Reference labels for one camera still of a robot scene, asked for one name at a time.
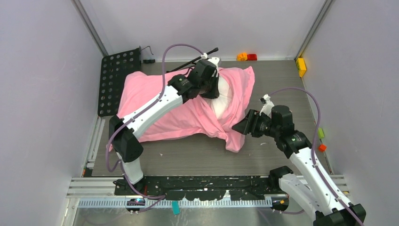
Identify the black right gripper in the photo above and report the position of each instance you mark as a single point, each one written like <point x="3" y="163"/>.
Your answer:
<point x="249" y="122"/>

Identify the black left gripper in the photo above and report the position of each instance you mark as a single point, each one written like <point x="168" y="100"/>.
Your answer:
<point x="213" y="93"/>

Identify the white pillow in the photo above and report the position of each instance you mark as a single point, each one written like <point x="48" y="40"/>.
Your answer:
<point x="219" y="105"/>

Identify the pink pillowcase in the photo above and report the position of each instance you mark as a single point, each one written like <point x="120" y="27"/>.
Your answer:
<point x="195" y="116"/>

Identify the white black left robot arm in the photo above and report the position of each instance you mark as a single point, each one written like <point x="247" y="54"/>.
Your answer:
<point x="125" y="132"/>

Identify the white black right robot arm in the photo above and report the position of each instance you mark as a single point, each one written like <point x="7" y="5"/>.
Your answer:
<point x="321" y="198"/>

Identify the black folded tripod stand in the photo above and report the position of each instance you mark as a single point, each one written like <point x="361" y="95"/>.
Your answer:
<point x="183" y="66"/>

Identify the orange toy block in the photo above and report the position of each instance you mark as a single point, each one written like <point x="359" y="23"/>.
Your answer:
<point x="242" y="56"/>

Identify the red toy block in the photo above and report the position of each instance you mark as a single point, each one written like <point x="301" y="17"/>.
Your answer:
<point x="251" y="57"/>

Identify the green toy block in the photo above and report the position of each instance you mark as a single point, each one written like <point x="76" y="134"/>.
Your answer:
<point x="321" y="133"/>

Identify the yellow toy block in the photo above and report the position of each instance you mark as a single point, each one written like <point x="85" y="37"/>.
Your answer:
<point x="301" y="66"/>

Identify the small orange-red toy block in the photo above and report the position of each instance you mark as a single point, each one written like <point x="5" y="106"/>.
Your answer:
<point x="322" y="148"/>

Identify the black perforated music stand tray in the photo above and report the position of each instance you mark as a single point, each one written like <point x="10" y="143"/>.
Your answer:
<point x="114" y="70"/>

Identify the teal tape piece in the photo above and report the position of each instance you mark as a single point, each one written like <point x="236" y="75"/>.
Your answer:
<point x="175" y="207"/>

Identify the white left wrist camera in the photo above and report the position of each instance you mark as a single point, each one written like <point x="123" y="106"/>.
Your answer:
<point x="214" y="60"/>

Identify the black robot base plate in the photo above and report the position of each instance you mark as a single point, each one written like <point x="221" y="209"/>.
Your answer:
<point x="207" y="188"/>

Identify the aluminium slotted rail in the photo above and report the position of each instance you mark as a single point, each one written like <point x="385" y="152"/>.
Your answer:
<point x="225" y="202"/>

